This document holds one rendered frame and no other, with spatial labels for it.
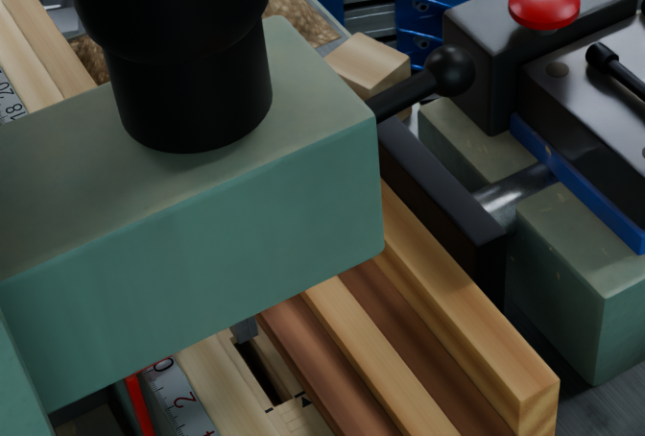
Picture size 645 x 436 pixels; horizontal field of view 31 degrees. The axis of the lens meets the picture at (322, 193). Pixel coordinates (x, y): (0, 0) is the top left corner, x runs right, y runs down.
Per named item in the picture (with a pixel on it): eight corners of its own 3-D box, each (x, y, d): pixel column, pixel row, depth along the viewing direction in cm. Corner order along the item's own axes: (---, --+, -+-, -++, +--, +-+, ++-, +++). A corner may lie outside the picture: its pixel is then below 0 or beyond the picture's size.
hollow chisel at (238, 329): (259, 335, 48) (243, 254, 44) (239, 345, 48) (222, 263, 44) (249, 320, 48) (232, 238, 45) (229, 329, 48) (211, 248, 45)
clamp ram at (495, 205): (612, 313, 53) (634, 169, 46) (473, 387, 51) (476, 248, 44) (495, 193, 58) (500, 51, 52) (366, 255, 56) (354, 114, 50)
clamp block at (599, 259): (819, 305, 56) (866, 171, 50) (592, 435, 52) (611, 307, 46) (618, 132, 66) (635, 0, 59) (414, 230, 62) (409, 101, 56)
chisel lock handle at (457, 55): (486, 95, 45) (487, 54, 43) (338, 162, 43) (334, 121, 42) (457, 67, 46) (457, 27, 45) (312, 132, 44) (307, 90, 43)
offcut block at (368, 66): (322, 119, 64) (316, 61, 61) (362, 86, 66) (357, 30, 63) (373, 147, 62) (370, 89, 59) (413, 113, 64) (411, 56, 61)
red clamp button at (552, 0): (593, 19, 50) (595, -1, 49) (536, 45, 49) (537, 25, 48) (550, -15, 52) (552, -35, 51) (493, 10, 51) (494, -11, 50)
